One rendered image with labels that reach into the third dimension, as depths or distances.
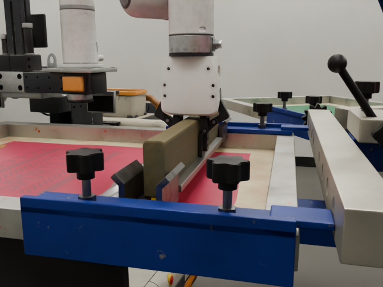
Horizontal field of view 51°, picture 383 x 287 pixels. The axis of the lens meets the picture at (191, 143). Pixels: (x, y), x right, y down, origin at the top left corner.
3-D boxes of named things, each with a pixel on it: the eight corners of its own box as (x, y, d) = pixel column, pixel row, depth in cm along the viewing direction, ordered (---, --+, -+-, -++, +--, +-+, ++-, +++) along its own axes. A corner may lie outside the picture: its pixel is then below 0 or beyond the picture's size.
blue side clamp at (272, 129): (166, 150, 99) (165, 122, 98) (171, 146, 104) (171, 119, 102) (290, 157, 92) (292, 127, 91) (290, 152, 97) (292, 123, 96)
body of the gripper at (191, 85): (224, 48, 70) (224, 112, 72) (168, 48, 72) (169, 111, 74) (217, 46, 62) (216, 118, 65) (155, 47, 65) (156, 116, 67)
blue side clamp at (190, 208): (24, 254, 46) (18, 196, 45) (48, 236, 51) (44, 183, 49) (293, 288, 39) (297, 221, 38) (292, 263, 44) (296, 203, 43)
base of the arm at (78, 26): (80, 66, 125) (77, 15, 122) (116, 66, 121) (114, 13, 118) (47, 68, 111) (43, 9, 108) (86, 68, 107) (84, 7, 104)
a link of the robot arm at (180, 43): (225, 36, 69) (225, 53, 70) (175, 37, 71) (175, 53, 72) (218, 33, 62) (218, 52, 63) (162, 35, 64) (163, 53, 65)
